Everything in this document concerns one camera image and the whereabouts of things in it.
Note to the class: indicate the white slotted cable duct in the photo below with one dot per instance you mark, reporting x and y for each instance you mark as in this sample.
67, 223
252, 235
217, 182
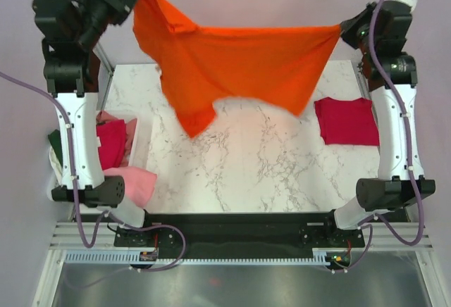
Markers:
136, 257

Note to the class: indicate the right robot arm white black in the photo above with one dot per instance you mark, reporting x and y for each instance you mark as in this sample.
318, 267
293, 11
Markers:
379, 32

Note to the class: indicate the folded crimson t shirt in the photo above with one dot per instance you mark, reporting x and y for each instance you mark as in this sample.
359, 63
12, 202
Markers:
347, 122

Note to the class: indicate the dusty pink t shirt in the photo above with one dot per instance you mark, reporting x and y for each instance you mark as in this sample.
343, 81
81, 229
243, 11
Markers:
130, 120

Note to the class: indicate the light pink t shirt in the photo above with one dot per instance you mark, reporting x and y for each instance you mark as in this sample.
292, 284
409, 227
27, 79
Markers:
139, 183

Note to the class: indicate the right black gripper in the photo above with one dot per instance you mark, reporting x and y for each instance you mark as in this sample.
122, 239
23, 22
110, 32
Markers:
349, 27

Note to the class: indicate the dark green t shirt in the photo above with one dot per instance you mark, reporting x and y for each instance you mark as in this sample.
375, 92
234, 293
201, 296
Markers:
55, 141

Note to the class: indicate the white laundry basket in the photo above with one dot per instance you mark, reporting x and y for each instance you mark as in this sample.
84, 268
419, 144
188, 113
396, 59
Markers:
134, 156

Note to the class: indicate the white t shirt in basket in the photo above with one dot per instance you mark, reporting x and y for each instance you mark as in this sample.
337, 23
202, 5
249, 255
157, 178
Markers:
55, 165

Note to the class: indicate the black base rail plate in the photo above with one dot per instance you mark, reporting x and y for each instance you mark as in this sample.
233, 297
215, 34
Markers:
239, 235

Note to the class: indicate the orange t shirt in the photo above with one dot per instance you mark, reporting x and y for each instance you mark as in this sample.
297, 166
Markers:
201, 65

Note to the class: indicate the magenta t shirt in basket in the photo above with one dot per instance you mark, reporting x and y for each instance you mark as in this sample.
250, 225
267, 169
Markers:
112, 144

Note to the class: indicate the left aluminium frame post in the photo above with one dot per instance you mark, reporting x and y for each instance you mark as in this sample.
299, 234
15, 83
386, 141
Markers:
98, 50

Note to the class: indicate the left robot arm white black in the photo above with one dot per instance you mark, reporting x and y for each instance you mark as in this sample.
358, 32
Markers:
71, 30

